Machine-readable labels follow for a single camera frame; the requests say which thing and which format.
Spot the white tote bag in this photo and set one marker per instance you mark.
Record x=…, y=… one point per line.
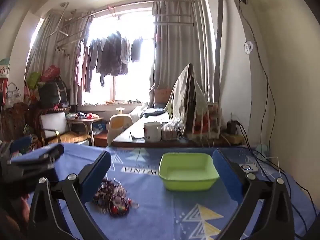
x=13, y=96

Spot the white pillow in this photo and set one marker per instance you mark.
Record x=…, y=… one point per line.
x=53, y=123

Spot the blue printed tablecloth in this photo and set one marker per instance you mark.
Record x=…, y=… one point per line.
x=162, y=205

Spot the white enamel mug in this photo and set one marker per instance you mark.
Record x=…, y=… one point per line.
x=152, y=132

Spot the black duffel bag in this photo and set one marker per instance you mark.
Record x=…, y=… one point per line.
x=52, y=95

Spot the green bag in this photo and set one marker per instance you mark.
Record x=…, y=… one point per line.
x=33, y=80

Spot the grey curtain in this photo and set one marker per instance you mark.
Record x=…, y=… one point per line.
x=175, y=55
x=47, y=52

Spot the clear plastic packet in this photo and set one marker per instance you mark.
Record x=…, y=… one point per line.
x=171, y=130

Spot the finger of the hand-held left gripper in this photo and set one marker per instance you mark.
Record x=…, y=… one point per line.
x=21, y=143
x=50, y=151

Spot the black monitor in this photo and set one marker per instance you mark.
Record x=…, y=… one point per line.
x=190, y=105

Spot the black power adapter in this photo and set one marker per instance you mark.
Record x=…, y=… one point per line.
x=232, y=127

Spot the beige power strip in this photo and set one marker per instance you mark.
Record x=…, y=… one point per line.
x=232, y=138

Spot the green plastic basket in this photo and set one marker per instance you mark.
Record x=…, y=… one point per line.
x=187, y=177

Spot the small white device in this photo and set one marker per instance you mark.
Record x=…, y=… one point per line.
x=248, y=168

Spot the ceiling drying rack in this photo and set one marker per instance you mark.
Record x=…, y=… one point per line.
x=172, y=17

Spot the wooden slatted rack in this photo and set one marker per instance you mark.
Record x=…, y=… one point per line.
x=215, y=127

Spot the red printed bag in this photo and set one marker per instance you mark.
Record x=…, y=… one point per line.
x=3, y=80

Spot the small wooden table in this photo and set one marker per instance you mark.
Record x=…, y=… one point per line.
x=85, y=121

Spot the white plastic chair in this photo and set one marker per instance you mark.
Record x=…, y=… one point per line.
x=120, y=127

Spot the person's left hand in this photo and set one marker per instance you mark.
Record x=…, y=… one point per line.
x=23, y=206

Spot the dark wooden desk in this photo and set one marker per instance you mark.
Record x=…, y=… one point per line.
x=135, y=132

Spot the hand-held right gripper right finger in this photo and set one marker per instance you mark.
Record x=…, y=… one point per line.
x=227, y=177

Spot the wooden armchair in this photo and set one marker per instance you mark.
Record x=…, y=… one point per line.
x=75, y=137

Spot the clear suction hook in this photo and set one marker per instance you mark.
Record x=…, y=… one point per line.
x=248, y=46

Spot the pile of beaded jewelry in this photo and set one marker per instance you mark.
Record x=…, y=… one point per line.
x=117, y=202

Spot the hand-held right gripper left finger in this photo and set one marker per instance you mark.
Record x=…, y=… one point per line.
x=96, y=177

